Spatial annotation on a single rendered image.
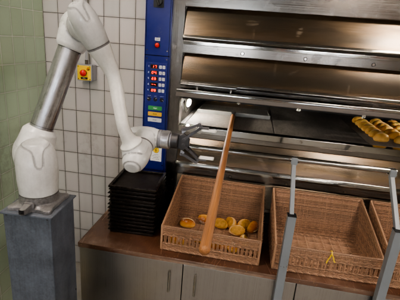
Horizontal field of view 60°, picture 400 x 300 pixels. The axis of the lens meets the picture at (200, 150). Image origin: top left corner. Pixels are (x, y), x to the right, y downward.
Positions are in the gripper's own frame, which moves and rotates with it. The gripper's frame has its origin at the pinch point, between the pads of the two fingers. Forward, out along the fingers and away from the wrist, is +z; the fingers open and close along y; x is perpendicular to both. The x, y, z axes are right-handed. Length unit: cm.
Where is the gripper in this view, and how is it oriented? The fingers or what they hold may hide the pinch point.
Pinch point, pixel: (212, 144)
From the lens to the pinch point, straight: 163.2
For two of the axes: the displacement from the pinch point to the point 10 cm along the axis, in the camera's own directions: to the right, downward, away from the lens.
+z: 9.9, 1.2, -1.1
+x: -1.4, 2.9, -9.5
